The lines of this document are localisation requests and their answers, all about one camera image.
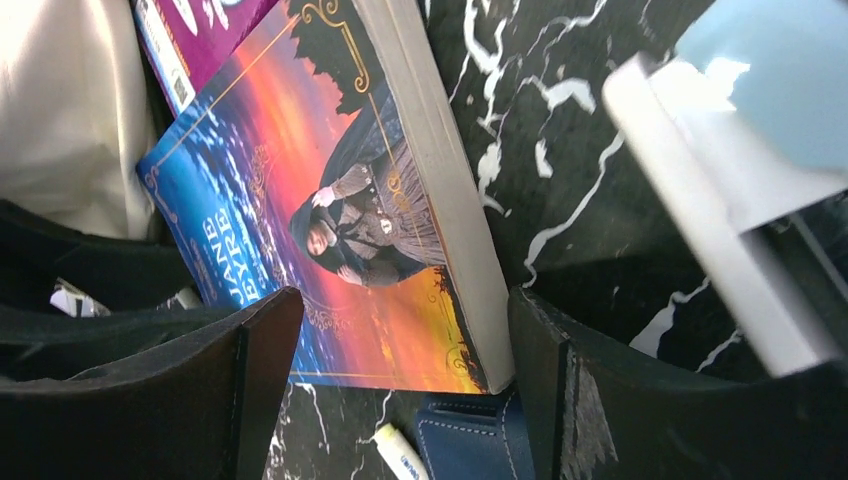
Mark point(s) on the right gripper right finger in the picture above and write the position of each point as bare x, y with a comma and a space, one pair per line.
596, 408

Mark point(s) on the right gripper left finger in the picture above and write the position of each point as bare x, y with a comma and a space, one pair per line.
156, 394

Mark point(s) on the beige canvas backpack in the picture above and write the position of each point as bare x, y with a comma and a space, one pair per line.
75, 116

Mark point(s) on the white marker pale cap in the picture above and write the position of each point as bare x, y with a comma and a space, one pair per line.
398, 454

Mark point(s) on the Jane Eyre paperback book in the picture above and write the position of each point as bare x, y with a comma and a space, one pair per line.
324, 156

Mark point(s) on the light blue white stapler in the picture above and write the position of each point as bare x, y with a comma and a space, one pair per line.
742, 134

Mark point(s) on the purple colouring book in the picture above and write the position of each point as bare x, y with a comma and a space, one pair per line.
187, 41

